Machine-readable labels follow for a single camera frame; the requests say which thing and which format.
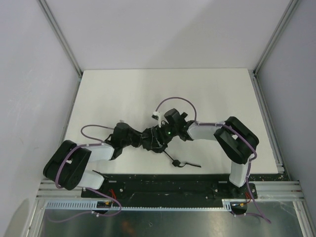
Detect aluminium frame post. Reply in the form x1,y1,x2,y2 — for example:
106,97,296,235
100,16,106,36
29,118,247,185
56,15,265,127
36,0,83,77
253,0,301,75

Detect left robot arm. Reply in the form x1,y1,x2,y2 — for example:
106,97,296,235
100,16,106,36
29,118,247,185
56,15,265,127
43,122,152,190

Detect left aluminium frame post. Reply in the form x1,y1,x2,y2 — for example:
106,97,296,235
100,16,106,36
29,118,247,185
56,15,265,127
36,0,83,77

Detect grey slotted cable duct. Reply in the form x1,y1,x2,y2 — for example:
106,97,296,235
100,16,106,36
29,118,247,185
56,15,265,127
45,200,238,211

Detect black folding umbrella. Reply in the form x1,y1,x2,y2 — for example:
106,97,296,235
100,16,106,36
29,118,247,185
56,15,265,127
147,125,201,168

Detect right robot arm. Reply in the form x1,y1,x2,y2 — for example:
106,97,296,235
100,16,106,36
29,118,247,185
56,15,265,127
152,109,259,188

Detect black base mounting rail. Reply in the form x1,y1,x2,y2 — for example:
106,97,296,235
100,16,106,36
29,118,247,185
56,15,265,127
50,173,284,208

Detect right aluminium frame post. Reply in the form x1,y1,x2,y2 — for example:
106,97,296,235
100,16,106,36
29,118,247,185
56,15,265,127
253,0,301,75

